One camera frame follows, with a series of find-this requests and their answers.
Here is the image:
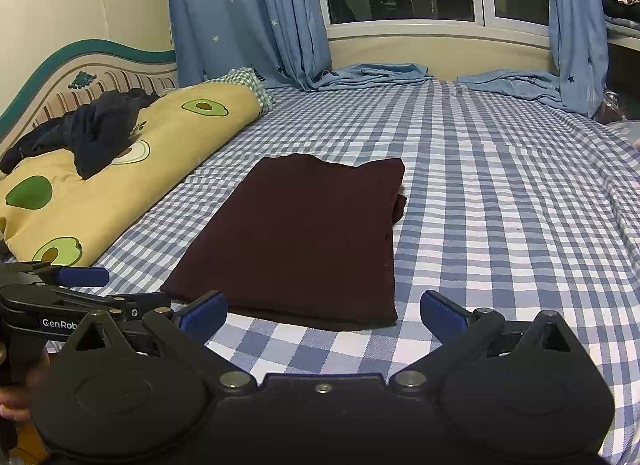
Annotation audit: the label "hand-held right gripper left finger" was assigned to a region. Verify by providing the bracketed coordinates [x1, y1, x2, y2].
[60, 290, 259, 394]

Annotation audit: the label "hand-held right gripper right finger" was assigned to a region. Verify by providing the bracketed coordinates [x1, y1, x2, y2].
[389, 289, 582, 394]

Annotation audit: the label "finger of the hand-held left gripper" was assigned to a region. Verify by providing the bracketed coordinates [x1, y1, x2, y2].
[47, 289, 174, 327]
[0, 261, 111, 290]

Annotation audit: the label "maroon printed t-shirt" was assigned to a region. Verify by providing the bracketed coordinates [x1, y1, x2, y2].
[159, 154, 409, 332]

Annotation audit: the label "dark navy clothes pile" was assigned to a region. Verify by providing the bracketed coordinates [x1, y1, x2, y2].
[0, 88, 162, 181]

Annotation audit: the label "dark folded clothes on shelf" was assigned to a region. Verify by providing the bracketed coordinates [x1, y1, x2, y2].
[599, 0, 640, 30]

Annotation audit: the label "person's left hand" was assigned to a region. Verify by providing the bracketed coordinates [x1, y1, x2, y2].
[0, 344, 52, 424]

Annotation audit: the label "yellow avocado print pillow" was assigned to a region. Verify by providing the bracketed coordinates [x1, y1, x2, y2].
[0, 82, 264, 269]

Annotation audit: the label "blue white checked bed sheet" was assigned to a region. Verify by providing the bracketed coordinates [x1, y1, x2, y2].
[0, 76, 640, 464]

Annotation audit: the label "striped teal-edged bed headboard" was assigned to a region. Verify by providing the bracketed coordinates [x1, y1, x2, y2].
[0, 38, 179, 157]

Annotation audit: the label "green checkered pillow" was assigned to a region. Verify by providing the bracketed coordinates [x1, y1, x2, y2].
[206, 66, 277, 114]

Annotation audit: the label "clear plastic bottle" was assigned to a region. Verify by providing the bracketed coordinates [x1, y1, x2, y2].
[596, 89, 629, 124]

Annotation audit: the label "blue star curtain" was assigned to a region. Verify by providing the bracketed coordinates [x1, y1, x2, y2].
[164, 0, 434, 92]
[457, 0, 612, 117]

